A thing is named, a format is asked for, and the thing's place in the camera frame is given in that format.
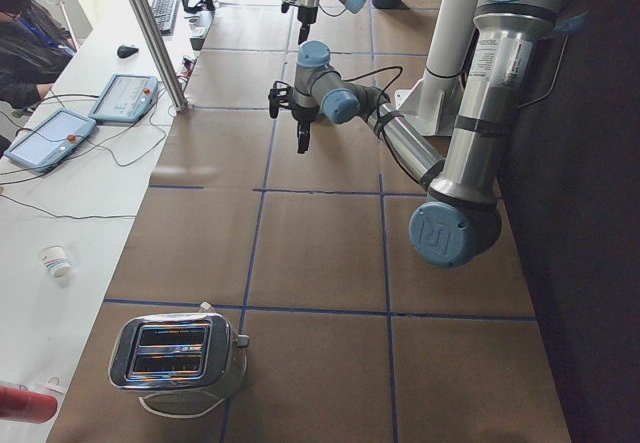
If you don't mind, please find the teach pendant near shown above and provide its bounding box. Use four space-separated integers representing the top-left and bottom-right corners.
4 108 97 173

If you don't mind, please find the black computer mouse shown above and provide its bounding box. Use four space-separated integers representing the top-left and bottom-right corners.
116 45 139 59

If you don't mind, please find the teach pendant far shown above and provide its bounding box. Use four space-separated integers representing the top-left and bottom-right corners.
88 74 159 126

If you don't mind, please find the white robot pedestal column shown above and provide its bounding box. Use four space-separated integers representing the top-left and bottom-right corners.
423 0 478 93

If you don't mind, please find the aluminium frame post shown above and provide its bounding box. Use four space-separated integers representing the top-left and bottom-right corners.
129 0 188 113

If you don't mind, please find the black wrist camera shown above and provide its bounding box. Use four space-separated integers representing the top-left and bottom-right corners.
268 80 293 119
281 0 300 14

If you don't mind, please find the black keyboard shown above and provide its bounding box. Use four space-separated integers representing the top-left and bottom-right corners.
151 0 179 36

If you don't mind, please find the red cylinder bottle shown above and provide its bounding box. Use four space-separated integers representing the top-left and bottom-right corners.
1 386 58 424

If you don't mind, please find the seated person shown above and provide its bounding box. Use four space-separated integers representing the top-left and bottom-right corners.
1 0 76 109

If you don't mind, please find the white toaster power cable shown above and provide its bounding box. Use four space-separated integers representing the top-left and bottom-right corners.
137 392 226 419

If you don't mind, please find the chrome two-slot toaster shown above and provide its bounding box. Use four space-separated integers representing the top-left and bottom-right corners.
109 304 250 415

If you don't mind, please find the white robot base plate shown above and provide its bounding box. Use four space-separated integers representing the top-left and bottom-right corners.
394 75 463 136

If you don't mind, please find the paper cup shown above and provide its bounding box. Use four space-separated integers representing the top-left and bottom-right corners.
39 245 71 278

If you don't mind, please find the teach pendant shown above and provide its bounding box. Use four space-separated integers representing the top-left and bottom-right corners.
4 108 97 173
88 74 159 126

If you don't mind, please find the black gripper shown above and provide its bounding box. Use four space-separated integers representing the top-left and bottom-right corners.
291 106 318 154
297 6 318 44

